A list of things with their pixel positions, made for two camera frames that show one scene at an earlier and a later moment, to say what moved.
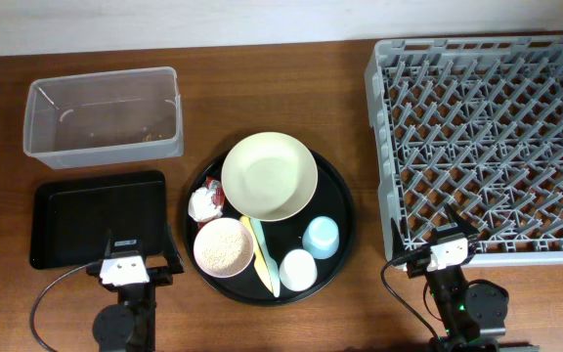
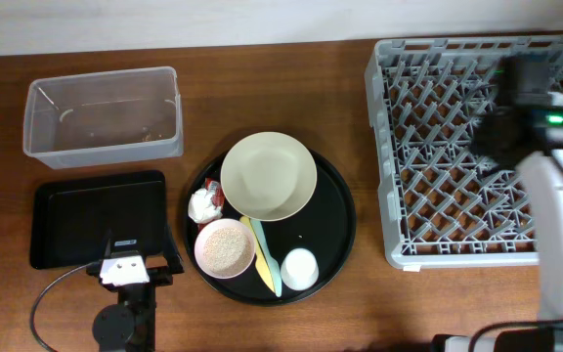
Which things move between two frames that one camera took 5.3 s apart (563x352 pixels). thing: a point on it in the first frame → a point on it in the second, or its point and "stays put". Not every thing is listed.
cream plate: x=269 y=176 stays put
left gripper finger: x=108 y=244 stays put
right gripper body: x=419 y=267 → x=484 y=140
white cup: x=298 y=270 stays put
